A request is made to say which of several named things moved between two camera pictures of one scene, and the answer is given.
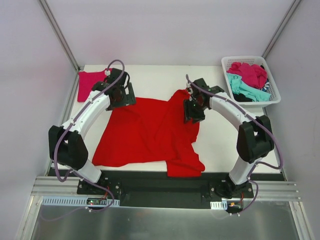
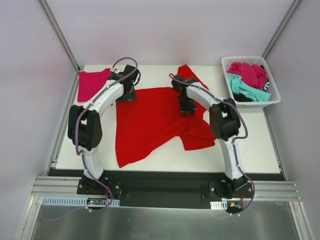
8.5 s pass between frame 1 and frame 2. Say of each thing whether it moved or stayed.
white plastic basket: stayed
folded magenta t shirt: stayed
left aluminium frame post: stayed
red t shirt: moved
